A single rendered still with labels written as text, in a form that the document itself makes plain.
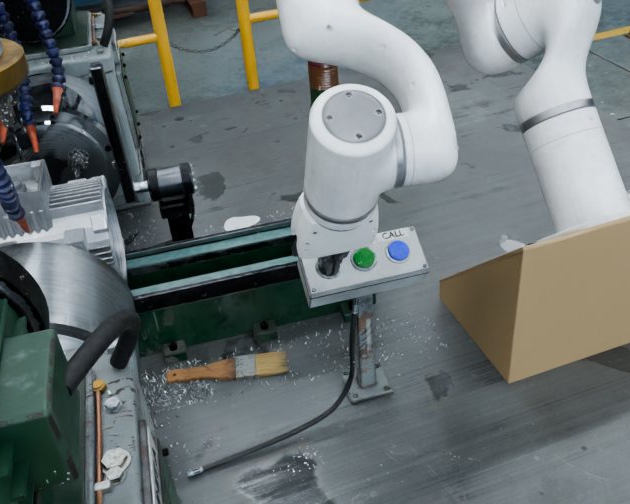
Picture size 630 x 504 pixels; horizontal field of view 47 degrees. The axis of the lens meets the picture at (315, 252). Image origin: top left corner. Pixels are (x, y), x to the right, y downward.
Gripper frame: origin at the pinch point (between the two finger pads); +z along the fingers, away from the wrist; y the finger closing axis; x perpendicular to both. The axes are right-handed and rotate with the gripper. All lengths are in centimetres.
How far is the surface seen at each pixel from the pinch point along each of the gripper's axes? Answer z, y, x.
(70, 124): 21, 34, -45
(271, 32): 290, -61, -298
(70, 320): -8.7, 32.3, 4.5
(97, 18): 41, 28, -88
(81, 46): 30, 31, -71
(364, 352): 19.1, -4.6, 8.3
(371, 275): 2.8, -5.3, 2.6
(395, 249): 2.0, -9.5, -0.1
